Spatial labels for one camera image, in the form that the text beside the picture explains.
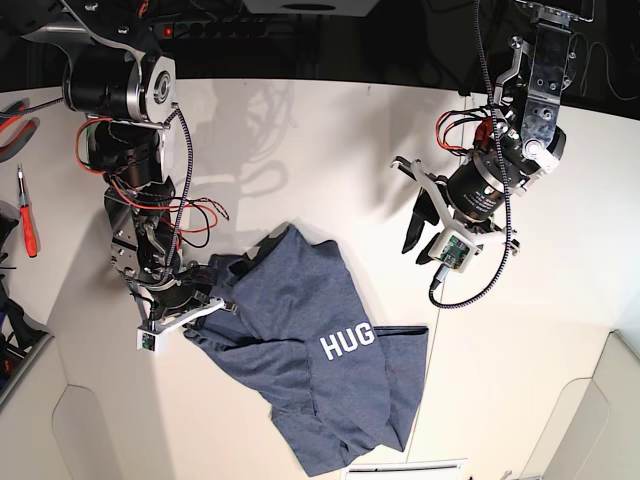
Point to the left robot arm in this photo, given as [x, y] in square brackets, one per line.
[503, 146]

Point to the blue grey t-shirt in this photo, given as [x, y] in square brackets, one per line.
[298, 334]

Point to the orange handled screwdriver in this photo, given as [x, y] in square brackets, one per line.
[29, 236]

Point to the dark clutter at left edge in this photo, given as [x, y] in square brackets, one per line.
[21, 337]

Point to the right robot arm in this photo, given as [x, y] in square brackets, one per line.
[118, 77]

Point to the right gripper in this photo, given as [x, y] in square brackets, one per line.
[189, 290]

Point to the black power strip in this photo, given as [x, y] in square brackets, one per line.
[210, 29]

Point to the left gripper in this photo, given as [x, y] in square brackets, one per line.
[474, 191]

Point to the red grey pliers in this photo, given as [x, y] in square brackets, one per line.
[17, 129]

